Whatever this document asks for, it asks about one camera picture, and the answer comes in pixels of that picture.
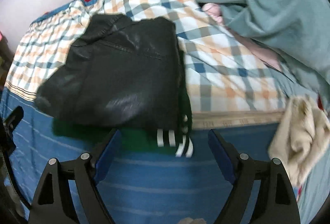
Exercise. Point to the blue striped plaid bedsheet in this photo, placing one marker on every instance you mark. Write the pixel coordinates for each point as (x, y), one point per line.
(228, 88)

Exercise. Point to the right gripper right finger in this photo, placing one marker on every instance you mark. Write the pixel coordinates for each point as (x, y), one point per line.
(264, 185)

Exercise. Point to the black leather jacket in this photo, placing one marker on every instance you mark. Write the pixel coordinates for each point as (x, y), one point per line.
(105, 36)

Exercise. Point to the folded green striped garment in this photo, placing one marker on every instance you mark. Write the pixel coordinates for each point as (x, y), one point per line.
(144, 141)

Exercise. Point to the teal blue duvet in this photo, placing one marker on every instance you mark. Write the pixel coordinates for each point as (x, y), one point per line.
(297, 29)

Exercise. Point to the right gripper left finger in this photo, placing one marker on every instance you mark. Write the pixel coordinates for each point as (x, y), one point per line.
(65, 184)

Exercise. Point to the cream knitted garment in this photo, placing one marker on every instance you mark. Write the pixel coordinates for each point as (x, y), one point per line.
(301, 139)

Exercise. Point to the pink garment under duvet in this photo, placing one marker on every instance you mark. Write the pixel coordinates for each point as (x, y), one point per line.
(267, 56)

